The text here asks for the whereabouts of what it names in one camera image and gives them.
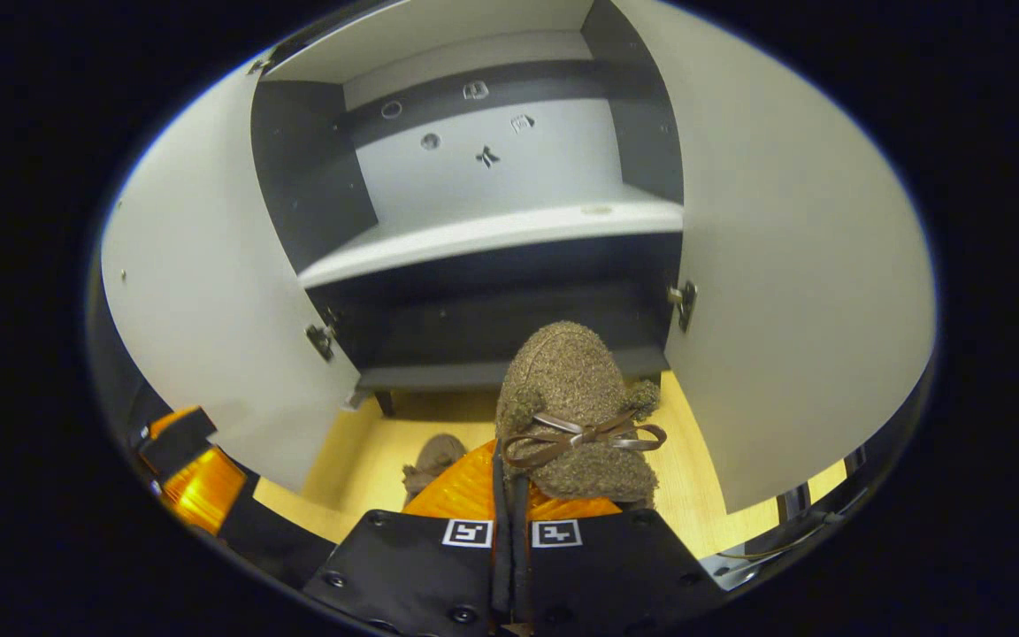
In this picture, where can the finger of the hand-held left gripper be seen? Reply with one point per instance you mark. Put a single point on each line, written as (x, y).
(204, 491)

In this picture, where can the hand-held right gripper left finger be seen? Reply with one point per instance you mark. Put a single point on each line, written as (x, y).
(412, 575)

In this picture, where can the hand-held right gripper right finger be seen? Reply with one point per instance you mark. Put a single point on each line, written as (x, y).
(616, 575)

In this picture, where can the white shoe cabinet door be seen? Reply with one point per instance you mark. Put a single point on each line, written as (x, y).
(792, 265)
(209, 292)

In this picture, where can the white shoe cabinet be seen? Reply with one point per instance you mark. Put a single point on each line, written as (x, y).
(492, 177)

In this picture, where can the metal door hinge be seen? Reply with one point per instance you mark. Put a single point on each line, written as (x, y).
(685, 305)
(321, 338)

